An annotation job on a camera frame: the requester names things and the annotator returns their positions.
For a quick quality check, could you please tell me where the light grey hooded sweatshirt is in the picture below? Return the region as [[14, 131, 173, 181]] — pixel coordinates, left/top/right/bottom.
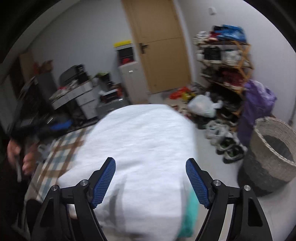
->
[[57, 104, 198, 240]]

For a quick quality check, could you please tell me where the person left hand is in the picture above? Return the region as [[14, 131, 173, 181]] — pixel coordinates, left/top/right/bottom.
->
[[6, 139, 38, 175]]

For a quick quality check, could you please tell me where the plaid bed sheet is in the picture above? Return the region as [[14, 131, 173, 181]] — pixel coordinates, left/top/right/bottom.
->
[[25, 126, 94, 202]]

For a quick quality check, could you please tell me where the black wardrobe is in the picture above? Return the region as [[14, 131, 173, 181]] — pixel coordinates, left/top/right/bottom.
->
[[1, 52, 57, 131]]

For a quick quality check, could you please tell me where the woven laundry basket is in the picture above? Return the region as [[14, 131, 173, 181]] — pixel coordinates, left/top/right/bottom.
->
[[237, 117, 295, 197]]

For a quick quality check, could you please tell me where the cardboard box on wardrobe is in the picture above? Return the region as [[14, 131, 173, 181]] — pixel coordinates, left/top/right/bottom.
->
[[38, 60, 53, 74]]

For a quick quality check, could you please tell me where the white drawer desk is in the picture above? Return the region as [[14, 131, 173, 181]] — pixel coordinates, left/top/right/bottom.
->
[[52, 81, 100, 120]]

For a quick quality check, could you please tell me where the silver suitcase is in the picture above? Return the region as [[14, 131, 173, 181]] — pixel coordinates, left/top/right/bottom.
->
[[96, 97, 130, 118]]

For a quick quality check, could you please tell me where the white tall cabinet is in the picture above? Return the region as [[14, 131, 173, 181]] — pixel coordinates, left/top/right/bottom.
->
[[118, 61, 149, 104]]

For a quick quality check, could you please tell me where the purple plastic bag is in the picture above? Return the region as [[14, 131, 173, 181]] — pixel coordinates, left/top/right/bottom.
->
[[237, 80, 277, 146]]

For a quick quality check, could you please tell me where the white plastic bag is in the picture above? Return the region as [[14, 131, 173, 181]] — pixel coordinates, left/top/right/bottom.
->
[[188, 92, 223, 118]]

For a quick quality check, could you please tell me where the wooden door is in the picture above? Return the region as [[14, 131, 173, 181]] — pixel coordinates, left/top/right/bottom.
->
[[122, 1, 191, 93]]

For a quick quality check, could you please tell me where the wooden shoe rack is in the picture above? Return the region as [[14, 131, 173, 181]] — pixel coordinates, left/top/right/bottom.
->
[[193, 25, 253, 120]]

